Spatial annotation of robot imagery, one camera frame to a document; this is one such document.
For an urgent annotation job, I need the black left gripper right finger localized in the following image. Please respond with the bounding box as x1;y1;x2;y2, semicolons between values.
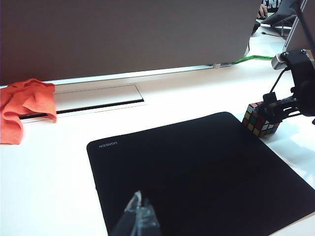
141;198;162;236

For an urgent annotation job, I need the grey laptop stand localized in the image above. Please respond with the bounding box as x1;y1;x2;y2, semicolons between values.
260;0;297;37

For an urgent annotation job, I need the orange cloth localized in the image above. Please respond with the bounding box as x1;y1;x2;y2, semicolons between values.
0;78;58;145

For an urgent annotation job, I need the black camera cable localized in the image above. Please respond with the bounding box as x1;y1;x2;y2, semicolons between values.
269;67;292;95

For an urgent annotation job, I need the green strap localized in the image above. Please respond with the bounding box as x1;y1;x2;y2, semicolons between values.
231;54;275;65

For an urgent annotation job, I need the grey partition with white edge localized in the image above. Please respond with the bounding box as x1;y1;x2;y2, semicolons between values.
283;0;315;54

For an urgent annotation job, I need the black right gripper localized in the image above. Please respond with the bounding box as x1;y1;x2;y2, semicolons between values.
258;48;315;125

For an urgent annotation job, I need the black diagonal rod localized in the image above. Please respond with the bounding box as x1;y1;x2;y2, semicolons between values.
298;0;315;50

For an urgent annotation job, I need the white desk cable lid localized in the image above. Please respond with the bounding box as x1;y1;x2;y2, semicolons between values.
19;83;150;121

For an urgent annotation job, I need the grey desk partition panel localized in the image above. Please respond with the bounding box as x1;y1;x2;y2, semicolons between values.
0;0;263;86

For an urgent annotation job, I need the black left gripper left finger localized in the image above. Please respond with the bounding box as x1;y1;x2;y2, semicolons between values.
110;190;142;236

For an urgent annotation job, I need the person in black printed shirt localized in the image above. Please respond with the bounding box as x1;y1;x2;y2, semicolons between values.
257;0;284;20

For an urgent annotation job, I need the multicoloured puzzle cube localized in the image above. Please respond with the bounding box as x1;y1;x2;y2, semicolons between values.
242;101;282;137

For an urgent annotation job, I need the black mouse pad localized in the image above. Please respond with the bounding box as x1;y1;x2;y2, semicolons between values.
86;112;315;236

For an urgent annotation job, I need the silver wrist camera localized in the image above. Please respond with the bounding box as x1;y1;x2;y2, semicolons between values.
271;53;290;70

